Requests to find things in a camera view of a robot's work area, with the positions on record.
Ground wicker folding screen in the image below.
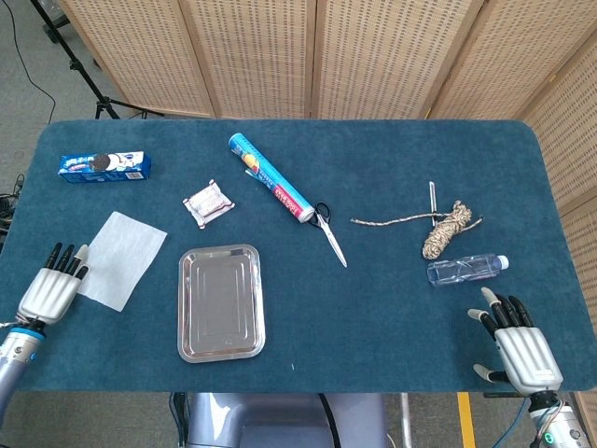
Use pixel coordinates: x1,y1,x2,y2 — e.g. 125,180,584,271
58,0,597,448

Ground thick black cable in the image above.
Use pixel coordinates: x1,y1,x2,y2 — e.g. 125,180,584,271
318,393,340,448

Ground blue plastic wrap roll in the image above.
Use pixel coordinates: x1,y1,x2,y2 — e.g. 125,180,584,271
228,132,316,225

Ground white paper sheet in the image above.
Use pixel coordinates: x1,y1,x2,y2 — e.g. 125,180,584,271
76,211,168,314

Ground yellow floor tape strip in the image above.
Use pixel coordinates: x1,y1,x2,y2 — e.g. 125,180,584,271
456,392,477,448

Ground beige braided rope bundle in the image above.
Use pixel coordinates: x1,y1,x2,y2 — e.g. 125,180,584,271
350,200,484,260

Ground blue cookie box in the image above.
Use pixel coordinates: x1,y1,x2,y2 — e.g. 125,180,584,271
57,149,153,186

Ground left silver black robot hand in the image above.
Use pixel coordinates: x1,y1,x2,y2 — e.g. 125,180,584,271
17,242,92,326

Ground silver metal tray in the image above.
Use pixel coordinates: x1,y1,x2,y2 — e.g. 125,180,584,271
177,243,267,364

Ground black tripod stand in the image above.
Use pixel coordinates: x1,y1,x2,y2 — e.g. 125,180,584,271
30,0,165,120

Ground thin black floor cable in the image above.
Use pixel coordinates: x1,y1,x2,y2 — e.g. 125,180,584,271
7,0,57,127

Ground silver metal pole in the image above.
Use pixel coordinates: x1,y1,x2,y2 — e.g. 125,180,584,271
399,392,414,448

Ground blue carpet table cover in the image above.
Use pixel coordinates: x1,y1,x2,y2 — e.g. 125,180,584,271
0,119,592,394

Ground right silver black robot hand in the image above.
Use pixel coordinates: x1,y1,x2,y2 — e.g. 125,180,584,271
467,287,564,398

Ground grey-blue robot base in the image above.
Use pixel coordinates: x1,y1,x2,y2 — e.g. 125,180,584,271
186,392,391,448

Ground black cable tangle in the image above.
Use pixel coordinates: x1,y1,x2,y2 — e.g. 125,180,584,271
0,173,25,234

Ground clear plastic water bottle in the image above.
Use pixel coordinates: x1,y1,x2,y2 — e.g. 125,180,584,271
426,253,510,287

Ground white red snack packet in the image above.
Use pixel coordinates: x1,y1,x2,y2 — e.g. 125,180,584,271
182,178,236,231

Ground black-handled scissors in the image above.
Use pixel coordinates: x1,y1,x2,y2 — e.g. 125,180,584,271
307,201,349,269

